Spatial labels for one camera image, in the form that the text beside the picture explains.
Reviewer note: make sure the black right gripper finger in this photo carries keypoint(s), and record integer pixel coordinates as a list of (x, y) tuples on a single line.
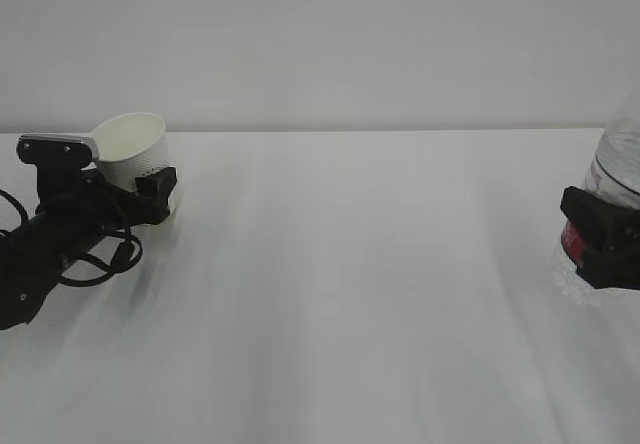
[(601, 239)]

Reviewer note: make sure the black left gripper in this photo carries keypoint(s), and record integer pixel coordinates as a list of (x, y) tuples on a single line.
[(75, 212)]

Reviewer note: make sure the clear water bottle red label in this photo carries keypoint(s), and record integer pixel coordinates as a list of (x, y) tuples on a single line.
[(613, 176)]

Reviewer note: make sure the white paper cup green logo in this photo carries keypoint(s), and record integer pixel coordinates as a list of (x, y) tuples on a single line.
[(130, 146)]

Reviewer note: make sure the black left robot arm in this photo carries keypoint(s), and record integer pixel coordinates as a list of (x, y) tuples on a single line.
[(27, 279)]

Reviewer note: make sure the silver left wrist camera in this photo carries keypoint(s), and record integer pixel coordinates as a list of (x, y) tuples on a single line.
[(57, 150)]

